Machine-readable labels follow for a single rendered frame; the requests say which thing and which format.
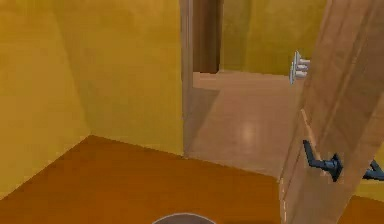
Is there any light brown wooden room door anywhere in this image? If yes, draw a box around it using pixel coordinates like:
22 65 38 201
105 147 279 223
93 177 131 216
278 0 384 224

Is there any dark brown wooden room door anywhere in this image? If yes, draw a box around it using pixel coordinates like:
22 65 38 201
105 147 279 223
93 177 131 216
192 0 224 75

